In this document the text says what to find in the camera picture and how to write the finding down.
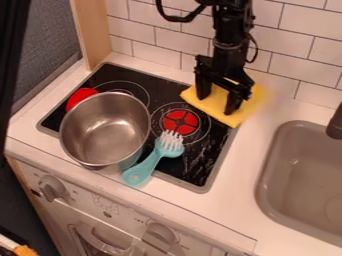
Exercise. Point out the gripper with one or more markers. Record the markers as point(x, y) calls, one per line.
point(221, 70)

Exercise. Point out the yellow cloth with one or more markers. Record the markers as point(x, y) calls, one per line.
point(221, 105)

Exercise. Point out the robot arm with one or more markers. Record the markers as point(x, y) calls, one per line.
point(231, 26)

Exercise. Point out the toy stove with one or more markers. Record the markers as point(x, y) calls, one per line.
point(142, 123)

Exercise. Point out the blue brush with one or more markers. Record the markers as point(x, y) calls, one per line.
point(155, 157)

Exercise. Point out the toy sink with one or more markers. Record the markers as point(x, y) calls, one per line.
point(302, 176)

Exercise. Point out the silver pot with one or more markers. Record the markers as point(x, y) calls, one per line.
point(105, 129)

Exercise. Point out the tap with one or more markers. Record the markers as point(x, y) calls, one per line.
point(335, 123)

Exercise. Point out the red toy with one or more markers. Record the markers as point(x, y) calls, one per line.
point(80, 97)

